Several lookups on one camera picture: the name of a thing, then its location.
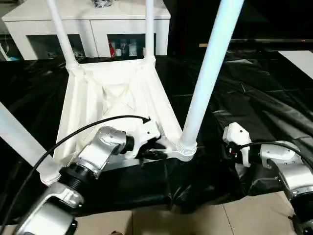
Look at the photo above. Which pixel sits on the white cabinet with glass doors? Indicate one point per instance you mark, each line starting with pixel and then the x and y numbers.
pixel 88 22

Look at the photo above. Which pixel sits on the white plastic table top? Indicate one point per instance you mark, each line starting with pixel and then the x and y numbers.
pixel 117 98

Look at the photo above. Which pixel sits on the black plastic mat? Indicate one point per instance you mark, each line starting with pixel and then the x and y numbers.
pixel 254 107

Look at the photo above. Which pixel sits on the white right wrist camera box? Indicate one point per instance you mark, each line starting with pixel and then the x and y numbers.
pixel 237 137

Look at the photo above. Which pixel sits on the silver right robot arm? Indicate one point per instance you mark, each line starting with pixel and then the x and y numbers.
pixel 293 171

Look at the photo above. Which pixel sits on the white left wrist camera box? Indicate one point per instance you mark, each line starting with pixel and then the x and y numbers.
pixel 146 137

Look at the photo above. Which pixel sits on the small dark grey bundle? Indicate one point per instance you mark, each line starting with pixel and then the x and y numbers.
pixel 103 3

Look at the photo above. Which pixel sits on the tall clear bottle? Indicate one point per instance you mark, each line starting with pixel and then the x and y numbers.
pixel 125 47

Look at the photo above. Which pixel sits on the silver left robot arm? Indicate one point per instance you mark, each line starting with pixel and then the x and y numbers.
pixel 93 156

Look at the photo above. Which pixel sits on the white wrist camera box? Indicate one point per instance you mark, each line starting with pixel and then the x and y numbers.
pixel 146 137
pixel 237 137

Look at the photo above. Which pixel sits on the red bottle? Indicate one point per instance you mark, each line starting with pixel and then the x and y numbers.
pixel 112 49

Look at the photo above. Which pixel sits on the small yellow tag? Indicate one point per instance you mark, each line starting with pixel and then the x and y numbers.
pixel 203 45

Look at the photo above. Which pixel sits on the small white jar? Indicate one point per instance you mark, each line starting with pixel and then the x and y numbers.
pixel 118 52

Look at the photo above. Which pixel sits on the white flat board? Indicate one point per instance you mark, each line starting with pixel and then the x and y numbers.
pixel 299 61

